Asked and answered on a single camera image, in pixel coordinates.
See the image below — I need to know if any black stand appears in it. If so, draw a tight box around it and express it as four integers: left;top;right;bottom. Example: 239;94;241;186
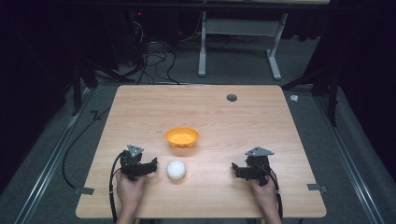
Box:
70;58;135;117
281;61;340;127

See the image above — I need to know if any white ball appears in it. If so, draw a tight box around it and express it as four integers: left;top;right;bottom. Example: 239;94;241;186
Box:
165;160;188;181

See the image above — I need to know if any grey tape strip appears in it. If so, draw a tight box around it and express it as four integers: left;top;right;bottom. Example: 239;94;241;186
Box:
306;183;329;194
74;186;95;196

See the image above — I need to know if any person's left hand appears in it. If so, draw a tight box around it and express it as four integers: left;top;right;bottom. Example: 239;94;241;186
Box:
115;171;148;213

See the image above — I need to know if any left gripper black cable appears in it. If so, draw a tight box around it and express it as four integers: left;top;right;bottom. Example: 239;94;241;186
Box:
107;151;126;224

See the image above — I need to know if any bundle of black floor cables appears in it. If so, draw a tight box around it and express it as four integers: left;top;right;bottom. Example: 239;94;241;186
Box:
127;18;181;86

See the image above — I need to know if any orange plastic bowl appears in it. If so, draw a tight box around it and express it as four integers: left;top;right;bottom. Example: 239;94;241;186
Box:
164;126;200;149

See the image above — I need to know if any metal floor rail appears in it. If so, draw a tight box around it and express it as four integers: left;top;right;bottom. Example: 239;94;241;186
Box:
13;88;95;224
313;92;387;224

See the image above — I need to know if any long black floor cable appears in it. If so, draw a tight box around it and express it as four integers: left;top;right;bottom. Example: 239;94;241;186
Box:
61;106;112;189

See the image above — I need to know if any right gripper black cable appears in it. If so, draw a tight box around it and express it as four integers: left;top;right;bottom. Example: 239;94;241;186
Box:
264;167;284;221

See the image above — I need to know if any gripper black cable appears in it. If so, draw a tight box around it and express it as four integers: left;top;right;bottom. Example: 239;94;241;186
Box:
264;167;284;221
107;151;126;224

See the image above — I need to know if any white desk frame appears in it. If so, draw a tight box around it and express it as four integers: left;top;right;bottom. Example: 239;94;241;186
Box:
197;10;290;81

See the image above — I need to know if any person's right hand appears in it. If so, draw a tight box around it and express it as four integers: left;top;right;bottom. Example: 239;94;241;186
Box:
248;178;278;217

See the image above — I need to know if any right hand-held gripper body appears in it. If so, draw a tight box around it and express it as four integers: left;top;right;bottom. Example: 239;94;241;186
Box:
244;146;276;187

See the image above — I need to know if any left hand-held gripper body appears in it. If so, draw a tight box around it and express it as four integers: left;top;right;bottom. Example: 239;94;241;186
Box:
120;144;148;182

